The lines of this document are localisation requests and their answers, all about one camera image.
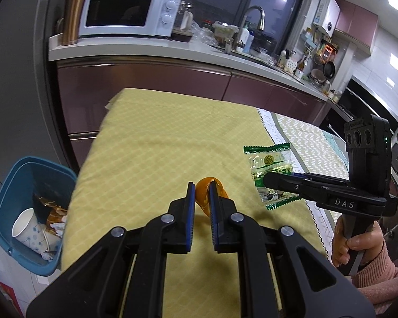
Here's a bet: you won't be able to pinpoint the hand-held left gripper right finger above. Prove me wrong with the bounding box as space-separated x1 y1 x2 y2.
208 182 376 318

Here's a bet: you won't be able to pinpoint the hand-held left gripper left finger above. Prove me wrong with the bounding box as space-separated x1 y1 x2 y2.
26 182 197 318

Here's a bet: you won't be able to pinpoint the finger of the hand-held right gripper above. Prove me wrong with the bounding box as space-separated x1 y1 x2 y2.
293 172 348 183
263 171 306 201

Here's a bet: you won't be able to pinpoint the green clear snack wrapper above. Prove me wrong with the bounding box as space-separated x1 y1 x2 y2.
244 142 302 211

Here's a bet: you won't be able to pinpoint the orange peel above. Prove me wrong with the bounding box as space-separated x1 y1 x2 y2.
195 176 229 217

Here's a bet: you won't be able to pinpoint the gold brown snack wrapper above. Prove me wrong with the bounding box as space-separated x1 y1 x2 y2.
33 194 68 239

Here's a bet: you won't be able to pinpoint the white tissue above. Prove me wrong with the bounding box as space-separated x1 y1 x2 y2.
40 220 67 262

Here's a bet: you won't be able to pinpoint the white paper cup blue dots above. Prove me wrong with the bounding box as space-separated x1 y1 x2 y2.
11 207 50 252

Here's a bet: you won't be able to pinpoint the blue plastic bin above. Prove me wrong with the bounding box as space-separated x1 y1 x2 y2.
0 156 78 277

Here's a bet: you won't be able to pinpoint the person's right forearm pink sleeve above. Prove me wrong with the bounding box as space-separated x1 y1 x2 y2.
350 240 398 318

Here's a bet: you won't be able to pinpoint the person's right hand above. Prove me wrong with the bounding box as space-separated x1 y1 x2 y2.
331 220 385 267

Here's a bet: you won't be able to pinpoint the beige patterned table runner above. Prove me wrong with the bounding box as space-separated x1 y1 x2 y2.
257 108 350 262

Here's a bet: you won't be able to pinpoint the black stove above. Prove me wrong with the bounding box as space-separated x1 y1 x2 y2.
328 78 398 133

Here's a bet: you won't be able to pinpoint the yellow tablecloth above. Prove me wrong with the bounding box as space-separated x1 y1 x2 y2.
60 88 329 318

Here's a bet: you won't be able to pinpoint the white dotted utensil holder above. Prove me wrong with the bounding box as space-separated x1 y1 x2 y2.
283 50 297 72

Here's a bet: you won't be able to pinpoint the white water heater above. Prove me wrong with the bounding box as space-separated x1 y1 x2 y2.
313 0 340 37

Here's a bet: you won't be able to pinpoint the kitchen counter maroon cabinets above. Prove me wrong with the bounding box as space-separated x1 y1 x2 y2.
48 35 332 169

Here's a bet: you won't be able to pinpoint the white soap bottle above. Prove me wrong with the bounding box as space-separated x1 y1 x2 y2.
240 26 251 52

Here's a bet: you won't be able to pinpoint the clear plastic food bag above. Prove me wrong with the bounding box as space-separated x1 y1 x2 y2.
214 21 237 45

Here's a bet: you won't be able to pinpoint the steel kitchen faucet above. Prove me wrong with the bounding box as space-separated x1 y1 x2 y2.
240 6 266 45

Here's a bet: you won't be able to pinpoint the glass jar metal lid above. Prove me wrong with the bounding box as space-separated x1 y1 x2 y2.
180 2 194 32

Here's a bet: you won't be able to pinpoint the grey refrigerator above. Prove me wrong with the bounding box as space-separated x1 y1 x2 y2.
0 0 87 202

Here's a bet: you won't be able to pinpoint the white microwave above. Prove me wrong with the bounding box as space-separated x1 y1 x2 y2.
78 0 184 38

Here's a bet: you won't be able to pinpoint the copper thermos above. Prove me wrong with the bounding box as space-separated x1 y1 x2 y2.
60 0 88 46

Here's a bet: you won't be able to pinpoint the pink wall cabinet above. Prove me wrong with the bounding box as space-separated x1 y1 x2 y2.
333 0 379 55

